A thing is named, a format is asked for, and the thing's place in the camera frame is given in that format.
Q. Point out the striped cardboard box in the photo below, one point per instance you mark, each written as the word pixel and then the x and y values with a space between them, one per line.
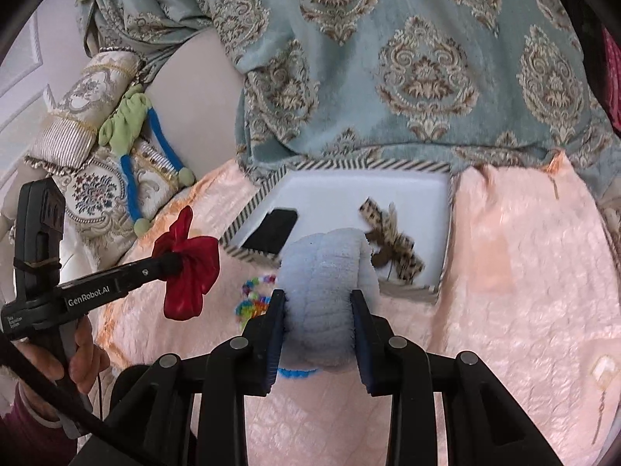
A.
pixel 339 189

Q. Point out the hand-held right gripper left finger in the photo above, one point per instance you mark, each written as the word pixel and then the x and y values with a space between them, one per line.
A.
pixel 275 342

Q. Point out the floral embroidered cushion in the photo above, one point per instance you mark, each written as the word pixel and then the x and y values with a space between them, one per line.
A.
pixel 97 194

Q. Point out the red fabric hair bow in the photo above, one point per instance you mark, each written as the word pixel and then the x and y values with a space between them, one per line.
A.
pixel 189 272

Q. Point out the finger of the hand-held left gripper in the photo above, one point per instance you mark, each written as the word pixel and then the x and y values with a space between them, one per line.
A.
pixel 157 267

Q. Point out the pink patterned cloth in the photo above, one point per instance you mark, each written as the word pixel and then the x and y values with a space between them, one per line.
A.
pixel 612 77

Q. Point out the striped embroidered bolster cushion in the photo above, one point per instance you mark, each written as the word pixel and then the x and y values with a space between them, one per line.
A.
pixel 82 102

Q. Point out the teal damask blanket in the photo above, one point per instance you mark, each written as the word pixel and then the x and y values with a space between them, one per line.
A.
pixel 388 58

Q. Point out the black cloth hair band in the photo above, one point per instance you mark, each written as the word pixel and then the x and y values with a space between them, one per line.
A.
pixel 271 230

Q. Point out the cream cushion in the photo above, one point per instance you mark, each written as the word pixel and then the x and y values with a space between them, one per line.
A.
pixel 199 107

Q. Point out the person's left hand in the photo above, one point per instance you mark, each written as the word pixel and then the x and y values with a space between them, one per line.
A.
pixel 85 354

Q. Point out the light blue fluffy scrunchie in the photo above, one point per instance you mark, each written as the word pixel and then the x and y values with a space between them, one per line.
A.
pixel 320 291

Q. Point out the leopard print hair bow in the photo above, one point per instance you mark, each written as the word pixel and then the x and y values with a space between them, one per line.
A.
pixel 395 247

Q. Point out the green and blue plush toy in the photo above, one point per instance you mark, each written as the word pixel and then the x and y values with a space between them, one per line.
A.
pixel 128 119

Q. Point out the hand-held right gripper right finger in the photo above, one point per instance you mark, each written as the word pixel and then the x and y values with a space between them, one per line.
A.
pixel 362 344

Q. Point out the peach quilted blanket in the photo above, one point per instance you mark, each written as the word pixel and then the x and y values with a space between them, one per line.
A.
pixel 509 276

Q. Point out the white panelled door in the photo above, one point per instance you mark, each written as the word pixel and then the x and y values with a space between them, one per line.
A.
pixel 22 82

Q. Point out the person's left forearm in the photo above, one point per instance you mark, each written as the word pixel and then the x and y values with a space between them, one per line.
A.
pixel 22 427

